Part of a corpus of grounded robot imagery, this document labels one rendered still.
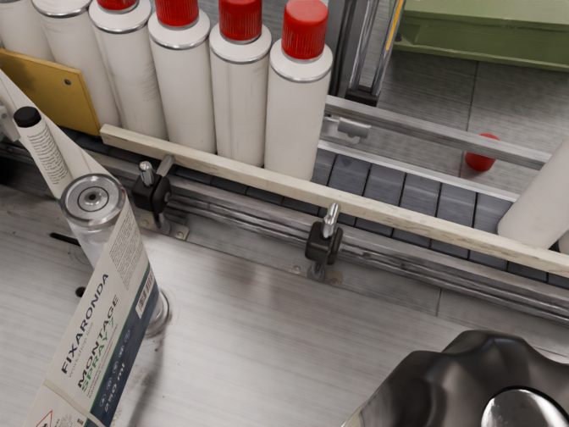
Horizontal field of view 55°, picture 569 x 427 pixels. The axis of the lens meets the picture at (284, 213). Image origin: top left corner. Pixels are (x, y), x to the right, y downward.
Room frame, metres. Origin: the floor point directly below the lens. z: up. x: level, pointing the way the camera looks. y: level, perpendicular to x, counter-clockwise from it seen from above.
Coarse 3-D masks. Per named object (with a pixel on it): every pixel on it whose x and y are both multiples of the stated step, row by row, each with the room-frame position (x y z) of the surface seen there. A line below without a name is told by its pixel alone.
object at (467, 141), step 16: (336, 112) 0.36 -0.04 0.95; (352, 112) 0.35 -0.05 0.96; (368, 112) 0.35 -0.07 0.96; (384, 112) 0.36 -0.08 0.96; (384, 128) 0.35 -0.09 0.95; (400, 128) 0.35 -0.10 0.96; (416, 128) 0.34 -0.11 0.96; (432, 128) 0.34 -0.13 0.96; (448, 128) 0.35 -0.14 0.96; (448, 144) 0.34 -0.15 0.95; (464, 144) 0.33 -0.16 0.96; (480, 144) 0.33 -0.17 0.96; (496, 144) 0.33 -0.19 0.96; (512, 144) 0.34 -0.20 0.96; (512, 160) 0.32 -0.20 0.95; (528, 160) 0.32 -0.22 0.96; (544, 160) 0.32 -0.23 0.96
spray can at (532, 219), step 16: (560, 160) 0.28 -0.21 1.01; (544, 176) 0.29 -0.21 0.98; (560, 176) 0.27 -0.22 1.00; (528, 192) 0.29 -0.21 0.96; (544, 192) 0.28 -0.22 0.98; (560, 192) 0.27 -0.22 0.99; (512, 208) 0.29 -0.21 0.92; (528, 208) 0.28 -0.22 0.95; (544, 208) 0.27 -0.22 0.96; (560, 208) 0.26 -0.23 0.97; (512, 224) 0.28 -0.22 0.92; (528, 224) 0.27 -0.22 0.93; (544, 224) 0.26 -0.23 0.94; (560, 224) 0.26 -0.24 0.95; (528, 240) 0.26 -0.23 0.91; (544, 240) 0.26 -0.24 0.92
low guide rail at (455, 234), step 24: (120, 144) 0.33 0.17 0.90; (144, 144) 0.32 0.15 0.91; (168, 144) 0.33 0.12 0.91; (192, 168) 0.31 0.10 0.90; (216, 168) 0.31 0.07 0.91; (240, 168) 0.31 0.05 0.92; (288, 192) 0.29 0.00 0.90; (312, 192) 0.29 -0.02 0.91; (336, 192) 0.29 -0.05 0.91; (360, 216) 0.28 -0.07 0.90; (384, 216) 0.27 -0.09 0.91; (408, 216) 0.27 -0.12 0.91; (456, 240) 0.26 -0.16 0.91; (480, 240) 0.26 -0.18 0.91; (504, 240) 0.26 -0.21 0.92; (528, 264) 0.25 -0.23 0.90; (552, 264) 0.24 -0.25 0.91
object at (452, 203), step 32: (64, 128) 0.36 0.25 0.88; (128, 160) 0.33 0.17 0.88; (160, 160) 0.33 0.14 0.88; (320, 160) 0.35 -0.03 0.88; (352, 160) 0.36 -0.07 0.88; (256, 192) 0.30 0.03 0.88; (352, 192) 0.32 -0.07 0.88; (384, 192) 0.32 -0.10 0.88; (416, 192) 0.33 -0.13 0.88; (448, 192) 0.33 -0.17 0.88; (480, 192) 0.34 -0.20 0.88; (352, 224) 0.28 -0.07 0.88; (480, 224) 0.30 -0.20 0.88; (480, 256) 0.26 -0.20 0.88
